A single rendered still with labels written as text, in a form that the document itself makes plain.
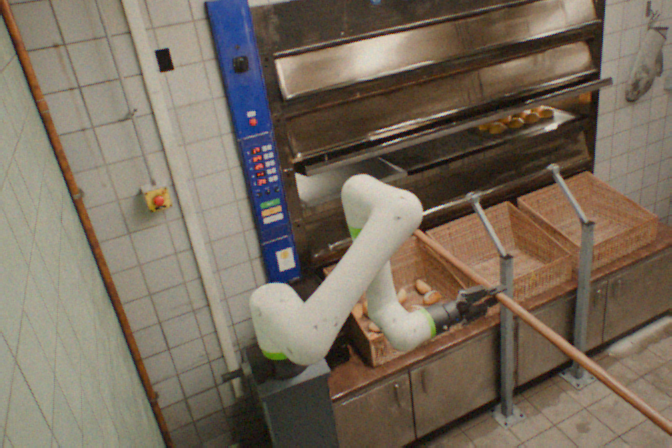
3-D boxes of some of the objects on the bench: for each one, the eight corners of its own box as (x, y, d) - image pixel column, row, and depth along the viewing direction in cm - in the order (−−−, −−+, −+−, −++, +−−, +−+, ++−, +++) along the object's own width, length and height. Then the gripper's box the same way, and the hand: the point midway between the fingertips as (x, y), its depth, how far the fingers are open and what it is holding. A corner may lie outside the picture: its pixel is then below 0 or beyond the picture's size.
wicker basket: (514, 240, 315) (514, 197, 304) (584, 210, 335) (586, 169, 324) (582, 277, 275) (586, 230, 263) (657, 241, 295) (663, 195, 283)
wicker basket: (328, 312, 277) (320, 267, 265) (421, 276, 295) (418, 232, 284) (372, 370, 236) (365, 319, 224) (477, 323, 254) (476, 274, 242)
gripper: (435, 289, 170) (496, 265, 177) (437, 330, 176) (496, 305, 184) (449, 301, 163) (512, 276, 171) (451, 343, 170) (511, 316, 177)
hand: (495, 294), depth 176 cm, fingers closed on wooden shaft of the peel, 3 cm apart
